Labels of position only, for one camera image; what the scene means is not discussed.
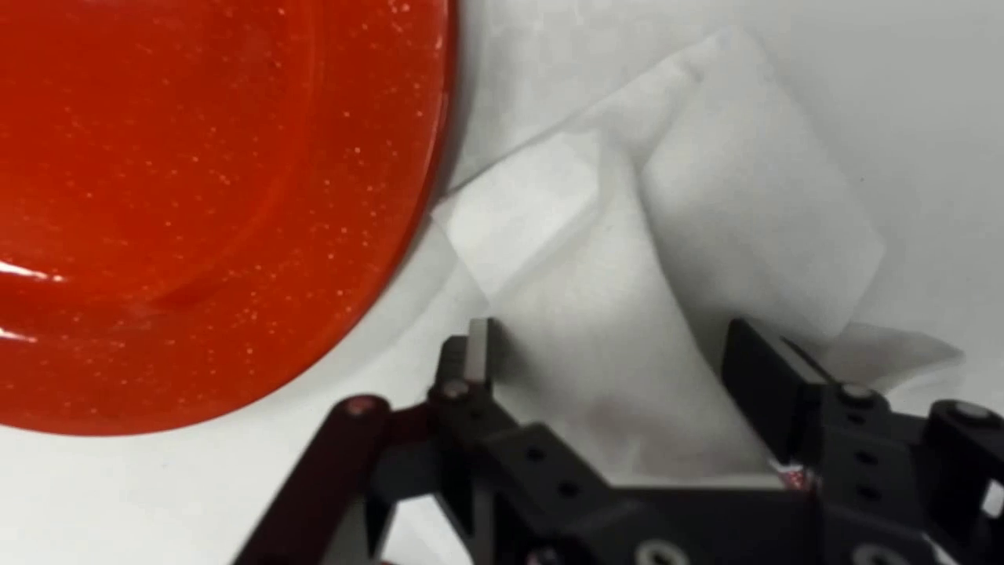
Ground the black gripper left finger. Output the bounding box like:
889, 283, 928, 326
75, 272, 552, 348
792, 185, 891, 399
233, 316, 527, 565

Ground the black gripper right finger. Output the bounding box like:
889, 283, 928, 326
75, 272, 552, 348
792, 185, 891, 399
718, 316, 1004, 565

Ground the white towel with red stripes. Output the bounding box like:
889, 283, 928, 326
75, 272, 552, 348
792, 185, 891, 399
432, 27, 965, 497

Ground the red round plate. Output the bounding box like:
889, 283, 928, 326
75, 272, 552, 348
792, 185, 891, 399
0, 0, 464, 435

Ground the white plastic tray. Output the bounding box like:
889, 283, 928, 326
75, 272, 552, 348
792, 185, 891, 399
0, 0, 1004, 565

